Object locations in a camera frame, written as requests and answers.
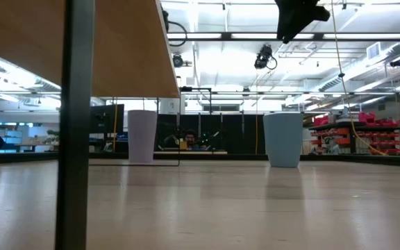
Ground small blue plastic cup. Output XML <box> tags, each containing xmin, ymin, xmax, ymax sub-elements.
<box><xmin>262</xmin><ymin>112</ymin><xmax>304</xmax><ymax>168</ymax></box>

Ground purple plastic cup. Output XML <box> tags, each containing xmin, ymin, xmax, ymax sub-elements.
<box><xmin>127</xmin><ymin>110</ymin><xmax>158</xmax><ymax>164</ymax></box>

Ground black overhead camera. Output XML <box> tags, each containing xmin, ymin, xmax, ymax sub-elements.
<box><xmin>254</xmin><ymin>44</ymin><xmax>278</xmax><ymax>70</ymax></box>

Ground rack with red bins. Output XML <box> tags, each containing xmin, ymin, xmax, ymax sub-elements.
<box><xmin>307</xmin><ymin>111</ymin><xmax>400</xmax><ymax>156</ymax></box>

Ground black aluminium table frame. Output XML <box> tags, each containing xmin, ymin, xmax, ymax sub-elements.
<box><xmin>0</xmin><ymin>151</ymin><xmax>400</xmax><ymax>167</ymax></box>

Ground yellow cable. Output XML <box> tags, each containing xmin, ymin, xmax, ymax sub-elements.
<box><xmin>330</xmin><ymin>0</ymin><xmax>388</xmax><ymax>156</ymax></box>

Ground black hanging cable loop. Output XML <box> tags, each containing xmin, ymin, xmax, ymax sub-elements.
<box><xmin>161</xmin><ymin>10</ymin><xmax>189</xmax><ymax>48</ymax></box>

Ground black partition panels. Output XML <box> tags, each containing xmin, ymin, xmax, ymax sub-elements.
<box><xmin>156</xmin><ymin>113</ymin><xmax>266</xmax><ymax>156</ymax></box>

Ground green potted plant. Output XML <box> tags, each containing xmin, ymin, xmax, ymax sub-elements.
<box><xmin>43</xmin><ymin>129</ymin><xmax>60</xmax><ymax>145</ymax></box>

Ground light wooden board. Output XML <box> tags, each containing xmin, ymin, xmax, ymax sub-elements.
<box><xmin>0</xmin><ymin>0</ymin><xmax>181</xmax><ymax>250</ymax></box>

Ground black round overhead device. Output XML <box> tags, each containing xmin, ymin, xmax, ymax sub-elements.
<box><xmin>172</xmin><ymin>53</ymin><xmax>186</xmax><ymax>69</ymax></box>

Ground black overhead beam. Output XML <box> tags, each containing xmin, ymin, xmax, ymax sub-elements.
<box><xmin>167</xmin><ymin>32</ymin><xmax>400</xmax><ymax>42</ymax></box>

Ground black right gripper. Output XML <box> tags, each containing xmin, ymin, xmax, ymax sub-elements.
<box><xmin>274</xmin><ymin>0</ymin><xmax>331</xmax><ymax>44</ymax></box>

